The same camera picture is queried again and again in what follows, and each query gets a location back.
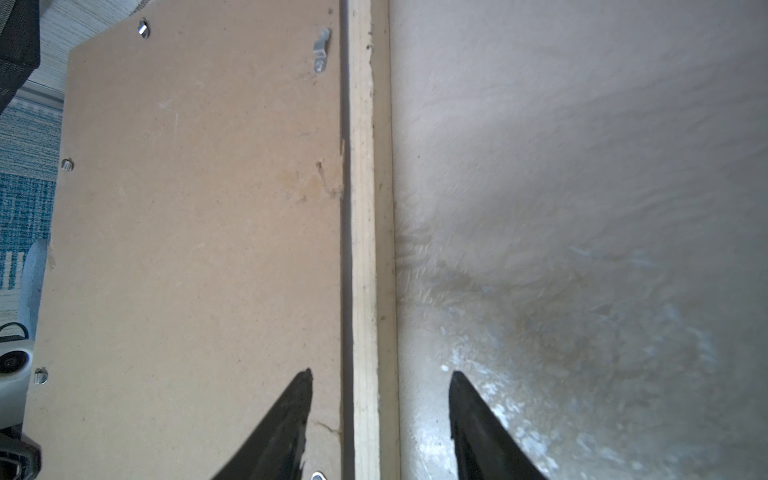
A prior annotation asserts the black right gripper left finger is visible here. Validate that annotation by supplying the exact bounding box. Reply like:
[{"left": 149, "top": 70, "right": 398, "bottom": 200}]
[{"left": 214, "top": 369, "right": 313, "bottom": 480}]

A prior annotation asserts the black wire mesh shelf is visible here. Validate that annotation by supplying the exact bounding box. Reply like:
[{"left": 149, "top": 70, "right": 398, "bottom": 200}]
[{"left": 1, "top": 0, "right": 41, "bottom": 111}]

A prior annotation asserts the brown frame backing board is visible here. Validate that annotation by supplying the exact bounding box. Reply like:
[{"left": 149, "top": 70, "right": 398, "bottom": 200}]
[{"left": 23, "top": 0, "right": 344, "bottom": 479}]

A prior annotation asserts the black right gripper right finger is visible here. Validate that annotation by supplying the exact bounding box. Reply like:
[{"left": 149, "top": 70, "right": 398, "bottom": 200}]
[{"left": 448, "top": 371, "right": 546, "bottom": 480}]

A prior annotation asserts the light wooden picture frame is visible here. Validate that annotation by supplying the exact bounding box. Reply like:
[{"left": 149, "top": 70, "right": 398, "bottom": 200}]
[{"left": 346, "top": 1, "right": 402, "bottom": 479}]

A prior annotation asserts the blue grey glasses case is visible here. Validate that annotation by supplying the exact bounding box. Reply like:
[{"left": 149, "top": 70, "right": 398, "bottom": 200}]
[{"left": 17, "top": 239, "right": 48, "bottom": 340}]

